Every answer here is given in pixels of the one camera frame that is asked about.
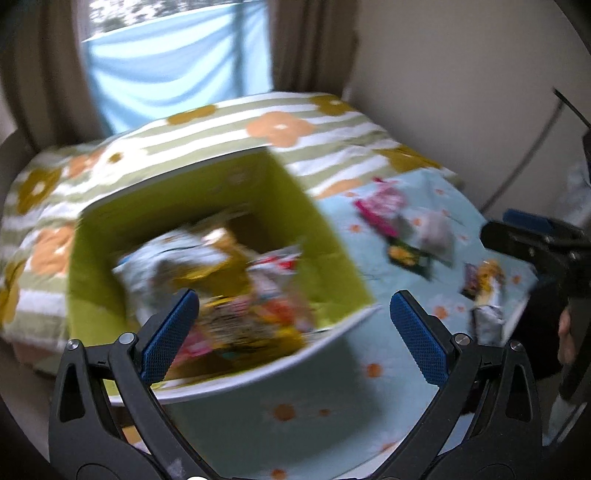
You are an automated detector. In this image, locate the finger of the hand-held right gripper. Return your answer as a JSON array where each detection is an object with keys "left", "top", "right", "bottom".
[
  {"left": 480, "top": 220, "right": 583, "bottom": 265},
  {"left": 502, "top": 209, "right": 581, "bottom": 239}
]

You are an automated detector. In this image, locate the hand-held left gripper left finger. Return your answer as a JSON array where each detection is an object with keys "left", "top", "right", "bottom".
[{"left": 48, "top": 288, "right": 218, "bottom": 480}]

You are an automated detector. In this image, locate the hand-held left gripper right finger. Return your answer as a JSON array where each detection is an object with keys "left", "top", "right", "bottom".
[{"left": 369, "top": 291, "right": 542, "bottom": 480}]

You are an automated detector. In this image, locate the pile of mixed snack bags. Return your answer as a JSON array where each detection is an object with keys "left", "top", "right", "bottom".
[{"left": 113, "top": 217, "right": 319, "bottom": 370}]

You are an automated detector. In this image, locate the silver snack packet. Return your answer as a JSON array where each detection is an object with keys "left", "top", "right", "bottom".
[{"left": 470, "top": 301, "right": 507, "bottom": 346}]

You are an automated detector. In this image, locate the yellow and black snack packet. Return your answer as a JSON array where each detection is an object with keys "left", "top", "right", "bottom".
[{"left": 387, "top": 241, "right": 433, "bottom": 278}]

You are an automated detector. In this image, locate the grey snack packet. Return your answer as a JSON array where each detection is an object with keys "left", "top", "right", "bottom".
[{"left": 414, "top": 209, "right": 459, "bottom": 267}]

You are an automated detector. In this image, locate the pink snack packet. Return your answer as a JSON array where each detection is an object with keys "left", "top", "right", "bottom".
[{"left": 355, "top": 181, "right": 408, "bottom": 237}]

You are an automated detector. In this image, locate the yellow-green storage box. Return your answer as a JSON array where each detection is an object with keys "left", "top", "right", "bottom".
[{"left": 65, "top": 147, "right": 382, "bottom": 407}]

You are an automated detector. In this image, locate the person's right hand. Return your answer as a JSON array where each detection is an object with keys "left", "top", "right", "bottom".
[{"left": 557, "top": 308, "right": 579, "bottom": 366}]

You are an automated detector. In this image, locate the black curved rod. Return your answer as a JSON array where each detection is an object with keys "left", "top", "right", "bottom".
[{"left": 480, "top": 87, "right": 591, "bottom": 214}]

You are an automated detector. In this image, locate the blue daisy tablecloth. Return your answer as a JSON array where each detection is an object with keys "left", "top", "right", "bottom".
[{"left": 157, "top": 167, "right": 542, "bottom": 480}]

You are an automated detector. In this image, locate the striped floral blanket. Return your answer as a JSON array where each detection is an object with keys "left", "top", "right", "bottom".
[{"left": 0, "top": 91, "right": 462, "bottom": 354}]

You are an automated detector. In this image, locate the light blue hanging cloth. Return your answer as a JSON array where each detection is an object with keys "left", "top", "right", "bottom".
[{"left": 82, "top": 0, "right": 274, "bottom": 136}]

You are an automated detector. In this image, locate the brown curtain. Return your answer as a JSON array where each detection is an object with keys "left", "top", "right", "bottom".
[
  {"left": 262, "top": 0, "right": 362, "bottom": 101},
  {"left": 0, "top": 0, "right": 117, "bottom": 154}
]

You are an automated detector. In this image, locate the window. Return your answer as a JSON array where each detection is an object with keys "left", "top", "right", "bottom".
[{"left": 87, "top": 0, "right": 223, "bottom": 38}]

